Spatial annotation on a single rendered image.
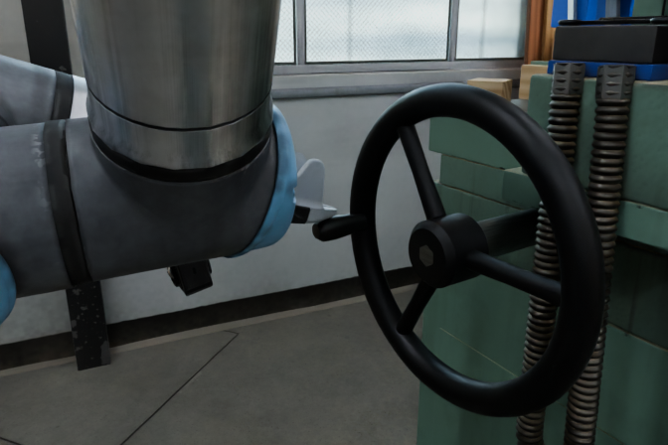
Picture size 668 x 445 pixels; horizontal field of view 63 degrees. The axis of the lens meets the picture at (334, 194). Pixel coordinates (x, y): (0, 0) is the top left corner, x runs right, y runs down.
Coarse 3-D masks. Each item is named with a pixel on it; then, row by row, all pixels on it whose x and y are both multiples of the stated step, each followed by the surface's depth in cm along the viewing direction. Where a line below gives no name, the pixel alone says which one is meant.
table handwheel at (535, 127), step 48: (432, 96) 45; (480, 96) 41; (384, 144) 53; (528, 144) 38; (432, 192) 48; (576, 192) 36; (432, 240) 46; (480, 240) 46; (528, 240) 51; (576, 240) 36; (384, 288) 58; (432, 288) 50; (528, 288) 40; (576, 288) 36; (576, 336) 37; (432, 384) 51; (480, 384) 47; (528, 384) 41
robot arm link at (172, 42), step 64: (128, 0) 19; (192, 0) 19; (256, 0) 20; (128, 64) 21; (192, 64) 21; (256, 64) 23; (64, 128) 27; (128, 128) 23; (192, 128) 23; (256, 128) 26; (64, 192) 26; (128, 192) 26; (192, 192) 26; (256, 192) 29; (64, 256) 26; (128, 256) 28; (192, 256) 30
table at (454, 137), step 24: (432, 120) 73; (456, 120) 69; (432, 144) 73; (456, 144) 70; (480, 144) 66; (504, 168) 64; (504, 192) 52; (528, 192) 50; (624, 216) 42; (648, 216) 41; (648, 240) 41
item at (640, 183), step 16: (544, 80) 46; (592, 80) 43; (640, 80) 40; (656, 80) 40; (544, 96) 47; (592, 96) 43; (640, 96) 40; (656, 96) 39; (528, 112) 48; (544, 112) 47; (592, 112) 43; (640, 112) 40; (656, 112) 39; (544, 128) 47; (592, 128) 43; (640, 128) 40; (656, 128) 39; (576, 144) 45; (640, 144) 40; (656, 144) 39; (576, 160) 45; (624, 160) 42; (640, 160) 40; (656, 160) 40; (624, 176) 42; (640, 176) 41; (656, 176) 40; (624, 192) 42; (640, 192) 41; (656, 192) 40
